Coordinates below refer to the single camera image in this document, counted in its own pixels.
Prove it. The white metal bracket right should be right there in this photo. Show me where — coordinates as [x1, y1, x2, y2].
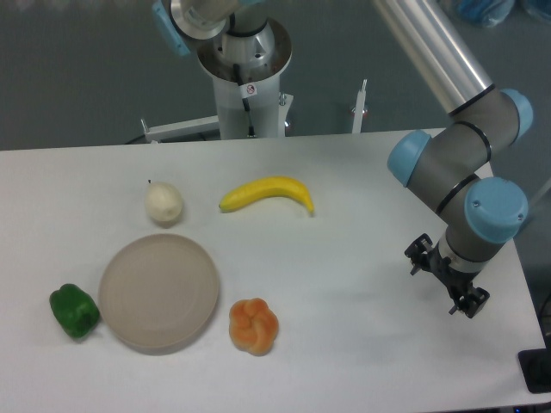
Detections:
[351, 79, 368, 133]

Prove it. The beige round plate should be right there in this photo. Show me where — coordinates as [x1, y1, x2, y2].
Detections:
[97, 234, 220, 355]

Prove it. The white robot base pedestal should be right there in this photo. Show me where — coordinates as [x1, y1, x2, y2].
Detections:
[212, 74, 294, 140]

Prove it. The black device at table edge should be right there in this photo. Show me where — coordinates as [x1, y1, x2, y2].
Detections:
[517, 348, 550, 394]

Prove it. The green bell pepper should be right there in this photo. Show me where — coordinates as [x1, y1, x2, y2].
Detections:
[49, 284, 100, 342]

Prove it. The blue plastic bag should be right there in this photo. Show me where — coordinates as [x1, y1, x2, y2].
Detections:
[451, 0, 550, 28]

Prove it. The orange knotted bread roll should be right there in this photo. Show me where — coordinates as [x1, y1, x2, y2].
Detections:
[229, 298, 279, 356]

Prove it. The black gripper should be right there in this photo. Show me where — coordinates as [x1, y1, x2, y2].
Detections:
[405, 233, 490, 318]

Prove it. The white metal bracket left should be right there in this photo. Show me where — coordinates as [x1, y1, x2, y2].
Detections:
[140, 115, 219, 143]

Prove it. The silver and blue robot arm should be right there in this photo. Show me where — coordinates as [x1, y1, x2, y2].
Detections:
[152, 1, 533, 317]

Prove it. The white metal bracket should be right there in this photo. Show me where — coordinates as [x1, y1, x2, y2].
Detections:
[140, 115, 219, 143]
[351, 79, 368, 133]

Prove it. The black cable on pedestal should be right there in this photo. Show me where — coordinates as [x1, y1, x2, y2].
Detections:
[232, 63, 257, 138]

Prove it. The yellow banana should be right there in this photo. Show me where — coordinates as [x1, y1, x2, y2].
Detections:
[219, 176, 315, 215]

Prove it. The white pear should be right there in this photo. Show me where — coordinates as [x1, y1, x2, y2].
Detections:
[144, 181, 183, 225]

